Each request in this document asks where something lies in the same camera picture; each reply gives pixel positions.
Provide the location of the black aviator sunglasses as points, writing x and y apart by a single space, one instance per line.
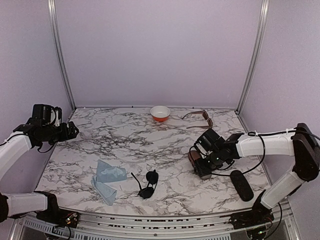
152 178

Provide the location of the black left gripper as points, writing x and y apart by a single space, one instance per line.
64 135

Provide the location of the aluminium frame post right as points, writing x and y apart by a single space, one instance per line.
260 33

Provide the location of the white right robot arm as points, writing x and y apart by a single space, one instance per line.
299 145

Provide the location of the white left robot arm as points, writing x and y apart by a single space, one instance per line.
24 138

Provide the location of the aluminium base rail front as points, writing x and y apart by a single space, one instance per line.
214 226

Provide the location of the white bowl orange outside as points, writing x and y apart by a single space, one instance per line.
160 113

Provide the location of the light blue cleaning cloth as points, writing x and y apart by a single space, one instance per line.
105 174

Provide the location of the aluminium frame post left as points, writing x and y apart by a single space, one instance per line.
59 52

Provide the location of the brown striped glasses case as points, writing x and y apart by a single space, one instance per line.
200 166

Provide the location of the black woven glasses case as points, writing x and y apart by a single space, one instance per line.
241 185

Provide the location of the brown translucent sunglasses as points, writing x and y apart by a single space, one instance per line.
205 116

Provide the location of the aluminium frame post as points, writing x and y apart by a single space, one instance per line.
260 33
59 52

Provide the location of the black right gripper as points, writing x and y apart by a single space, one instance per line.
201 169

